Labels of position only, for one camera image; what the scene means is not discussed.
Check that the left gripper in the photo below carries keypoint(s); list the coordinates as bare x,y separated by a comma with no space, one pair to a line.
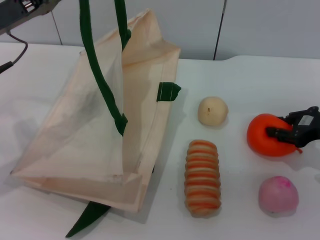
12,12

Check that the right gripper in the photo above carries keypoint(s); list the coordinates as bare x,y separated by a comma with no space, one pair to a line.
307,130

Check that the orange toy fruit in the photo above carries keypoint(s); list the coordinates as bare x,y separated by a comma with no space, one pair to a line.
260,136

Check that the pink toy peach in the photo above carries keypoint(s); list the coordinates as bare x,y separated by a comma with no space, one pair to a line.
277,196

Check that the beige toy fruit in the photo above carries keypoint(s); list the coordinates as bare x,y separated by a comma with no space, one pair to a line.
212,113

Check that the orange striped toy bread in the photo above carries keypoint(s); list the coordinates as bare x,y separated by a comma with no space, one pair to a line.
202,177

